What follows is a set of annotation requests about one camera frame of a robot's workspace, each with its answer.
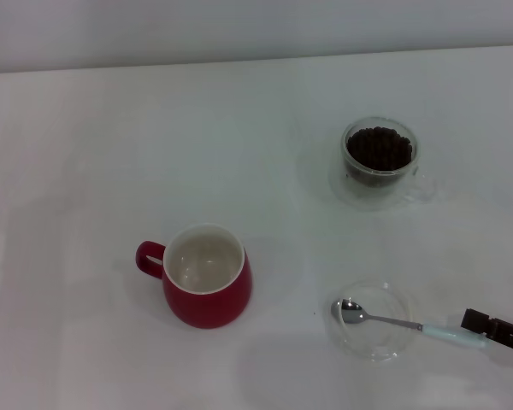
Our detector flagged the steel spoon light-blue handle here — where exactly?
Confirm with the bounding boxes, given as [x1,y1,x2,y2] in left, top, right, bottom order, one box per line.
[330,298,489,349]

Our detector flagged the dark roasted coffee beans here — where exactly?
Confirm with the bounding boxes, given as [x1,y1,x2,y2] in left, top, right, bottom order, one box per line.
[345,126,414,189]

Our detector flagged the clear double-wall glass cup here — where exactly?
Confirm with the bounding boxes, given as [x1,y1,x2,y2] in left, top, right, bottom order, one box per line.
[327,115,437,211]

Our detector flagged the red ceramic mug white inside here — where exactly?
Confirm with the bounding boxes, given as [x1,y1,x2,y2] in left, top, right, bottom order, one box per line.
[135,222,254,330]

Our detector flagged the clear round glass dish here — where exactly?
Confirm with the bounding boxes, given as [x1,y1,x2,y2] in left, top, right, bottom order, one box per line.
[324,279,416,364]

